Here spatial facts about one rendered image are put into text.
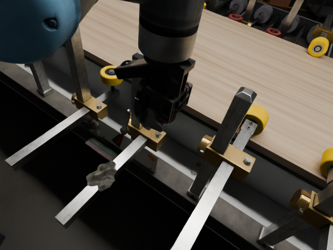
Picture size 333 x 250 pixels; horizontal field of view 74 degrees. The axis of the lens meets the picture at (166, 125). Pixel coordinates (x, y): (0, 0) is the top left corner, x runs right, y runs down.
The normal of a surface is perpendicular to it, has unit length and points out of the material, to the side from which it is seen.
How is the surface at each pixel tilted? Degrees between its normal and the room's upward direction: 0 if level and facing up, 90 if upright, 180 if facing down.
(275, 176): 90
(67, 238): 0
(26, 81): 0
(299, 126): 0
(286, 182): 90
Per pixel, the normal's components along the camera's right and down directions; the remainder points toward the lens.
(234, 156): 0.13, -0.66
